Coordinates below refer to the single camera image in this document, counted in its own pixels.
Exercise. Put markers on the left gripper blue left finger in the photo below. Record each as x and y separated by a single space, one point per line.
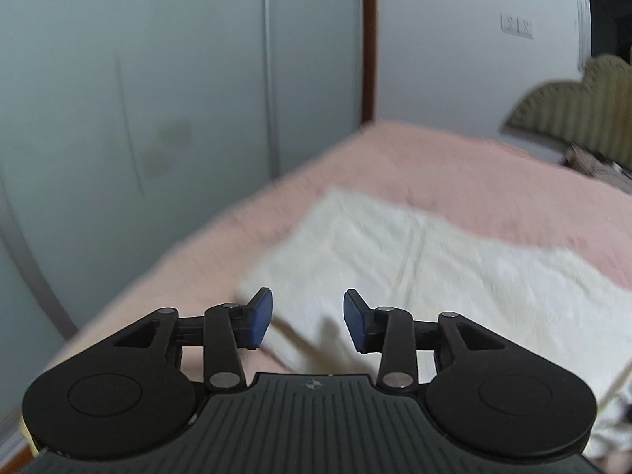
227 328

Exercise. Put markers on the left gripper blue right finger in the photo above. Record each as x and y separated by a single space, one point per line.
388 331

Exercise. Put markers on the white cream pants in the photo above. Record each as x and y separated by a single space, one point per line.
548 300

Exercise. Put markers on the pink floral bed blanket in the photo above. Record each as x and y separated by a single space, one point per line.
483 186

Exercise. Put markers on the pale green wardrobe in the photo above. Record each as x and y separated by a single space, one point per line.
127 124

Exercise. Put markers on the grey brown pillow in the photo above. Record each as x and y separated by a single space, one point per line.
598 168

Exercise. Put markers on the olive green padded headboard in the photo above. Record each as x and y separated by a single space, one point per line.
593 113

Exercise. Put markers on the white wall socket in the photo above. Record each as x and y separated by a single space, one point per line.
525 28
509 24

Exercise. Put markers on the brown wooden door frame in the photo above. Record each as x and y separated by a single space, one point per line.
369 62

